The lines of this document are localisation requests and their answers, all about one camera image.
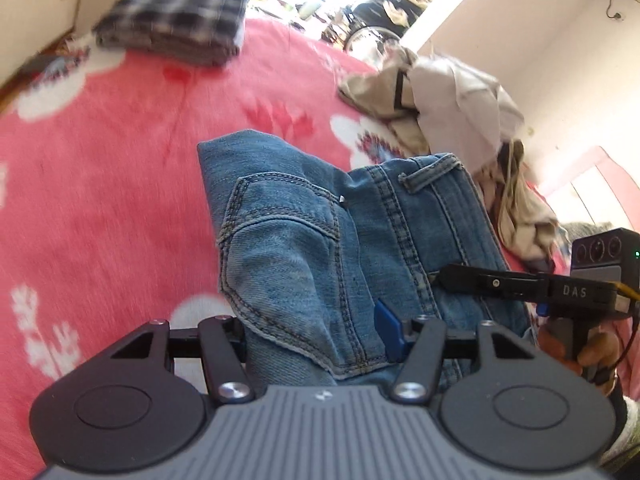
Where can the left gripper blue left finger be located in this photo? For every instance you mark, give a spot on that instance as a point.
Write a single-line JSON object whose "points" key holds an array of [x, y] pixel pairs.
{"points": [[223, 353]]}

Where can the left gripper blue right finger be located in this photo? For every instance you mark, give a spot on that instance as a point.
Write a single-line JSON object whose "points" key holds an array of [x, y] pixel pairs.
{"points": [[417, 345]]}

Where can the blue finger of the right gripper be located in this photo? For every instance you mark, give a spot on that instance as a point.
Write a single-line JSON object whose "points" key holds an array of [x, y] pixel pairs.
{"points": [[467, 280]]}

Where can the blue denim jeans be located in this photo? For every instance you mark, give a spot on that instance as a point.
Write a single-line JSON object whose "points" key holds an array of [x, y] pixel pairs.
{"points": [[306, 251]]}

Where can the beige and white clothes pile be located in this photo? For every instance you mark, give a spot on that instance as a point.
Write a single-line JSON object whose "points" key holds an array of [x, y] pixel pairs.
{"points": [[436, 104]]}

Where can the person's right hand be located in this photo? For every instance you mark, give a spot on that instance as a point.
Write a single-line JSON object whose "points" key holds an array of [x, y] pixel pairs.
{"points": [[601, 350]]}

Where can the pink quilt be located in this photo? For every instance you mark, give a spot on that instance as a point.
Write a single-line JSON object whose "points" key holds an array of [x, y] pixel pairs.
{"points": [[629, 369]]}

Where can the red floral blanket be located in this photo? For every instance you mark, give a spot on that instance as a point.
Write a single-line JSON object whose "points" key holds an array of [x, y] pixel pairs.
{"points": [[105, 222]]}

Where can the bicycle outside window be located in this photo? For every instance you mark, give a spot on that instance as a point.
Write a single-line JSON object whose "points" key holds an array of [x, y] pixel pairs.
{"points": [[383, 20]]}

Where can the plaid checked shirt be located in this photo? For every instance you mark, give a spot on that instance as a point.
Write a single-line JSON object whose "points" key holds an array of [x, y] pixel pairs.
{"points": [[199, 32]]}

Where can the black camera box green light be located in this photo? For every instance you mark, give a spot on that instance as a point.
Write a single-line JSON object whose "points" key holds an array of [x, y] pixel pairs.
{"points": [[611, 256]]}

